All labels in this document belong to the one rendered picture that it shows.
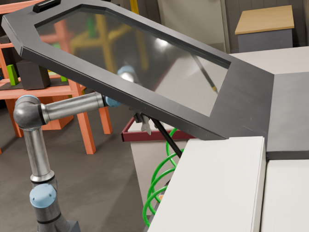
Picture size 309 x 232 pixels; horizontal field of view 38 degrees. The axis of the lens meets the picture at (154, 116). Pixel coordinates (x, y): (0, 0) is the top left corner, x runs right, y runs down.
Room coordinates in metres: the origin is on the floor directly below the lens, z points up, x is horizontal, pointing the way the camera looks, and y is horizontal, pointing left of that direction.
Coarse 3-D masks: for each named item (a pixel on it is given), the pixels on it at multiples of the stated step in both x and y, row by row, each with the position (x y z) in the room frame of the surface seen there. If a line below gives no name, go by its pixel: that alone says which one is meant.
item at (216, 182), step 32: (192, 160) 1.08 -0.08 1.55; (224, 160) 1.05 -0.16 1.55; (256, 160) 1.01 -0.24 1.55; (192, 192) 0.92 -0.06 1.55; (224, 192) 0.89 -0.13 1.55; (256, 192) 0.88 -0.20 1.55; (160, 224) 0.82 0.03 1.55; (192, 224) 0.80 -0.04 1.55; (224, 224) 0.78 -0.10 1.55; (256, 224) 0.80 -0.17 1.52
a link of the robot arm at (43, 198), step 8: (48, 184) 1.89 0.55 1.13; (32, 192) 1.85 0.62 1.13; (40, 192) 1.84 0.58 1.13; (48, 192) 1.83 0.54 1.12; (56, 192) 1.91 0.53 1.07; (32, 200) 1.81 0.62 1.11; (40, 200) 1.79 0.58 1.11; (48, 200) 1.80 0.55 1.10; (56, 200) 1.84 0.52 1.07; (40, 208) 1.79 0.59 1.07; (48, 208) 1.80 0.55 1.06; (56, 208) 1.82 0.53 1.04; (40, 216) 1.79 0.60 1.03; (48, 216) 1.79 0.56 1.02; (56, 216) 1.81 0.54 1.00
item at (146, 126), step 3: (144, 117) 1.87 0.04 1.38; (147, 117) 1.88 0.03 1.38; (144, 120) 1.86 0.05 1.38; (147, 120) 1.87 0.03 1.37; (144, 123) 1.85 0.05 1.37; (147, 123) 1.85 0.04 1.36; (144, 126) 1.85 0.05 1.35; (147, 126) 1.84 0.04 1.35; (141, 129) 1.88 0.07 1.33; (144, 129) 1.85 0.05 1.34; (147, 129) 1.83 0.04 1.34; (150, 129) 1.83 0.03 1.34; (147, 132) 1.83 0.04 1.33; (150, 132) 1.83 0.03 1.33
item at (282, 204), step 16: (288, 80) 1.70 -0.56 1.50; (304, 80) 1.66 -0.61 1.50; (272, 96) 1.56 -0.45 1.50; (288, 96) 1.53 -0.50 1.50; (304, 96) 1.50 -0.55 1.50; (272, 112) 1.41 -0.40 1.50; (288, 112) 1.38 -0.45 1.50; (304, 112) 1.36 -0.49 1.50; (272, 128) 1.28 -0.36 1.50; (288, 128) 1.26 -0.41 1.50; (304, 128) 1.24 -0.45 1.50; (272, 144) 1.18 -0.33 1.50; (288, 144) 1.16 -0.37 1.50; (304, 144) 1.15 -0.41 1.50; (272, 160) 1.14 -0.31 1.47; (288, 160) 1.12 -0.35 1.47; (304, 160) 1.11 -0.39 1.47; (272, 176) 1.05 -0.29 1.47; (288, 176) 1.04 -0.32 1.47; (304, 176) 1.03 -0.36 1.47; (272, 192) 0.98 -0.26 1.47; (288, 192) 0.97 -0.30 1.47; (304, 192) 0.95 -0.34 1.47; (272, 208) 0.91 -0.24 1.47; (288, 208) 0.90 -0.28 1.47; (304, 208) 0.89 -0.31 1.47; (272, 224) 0.85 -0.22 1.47; (288, 224) 0.84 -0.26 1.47; (304, 224) 0.83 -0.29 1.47
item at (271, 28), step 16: (256, 16) 6.61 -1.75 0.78; (272, 16) 6.41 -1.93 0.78; (288, 16) 6.21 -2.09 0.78; (240, 32) 5.81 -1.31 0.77; (256, 32) 5.77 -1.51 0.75; (272, 32) 5.70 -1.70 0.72; (288, 32) 5.64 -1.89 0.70; (240, 48) 5.84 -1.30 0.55; (256, 48) 5.77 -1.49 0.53; (272, 48) 5.71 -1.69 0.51
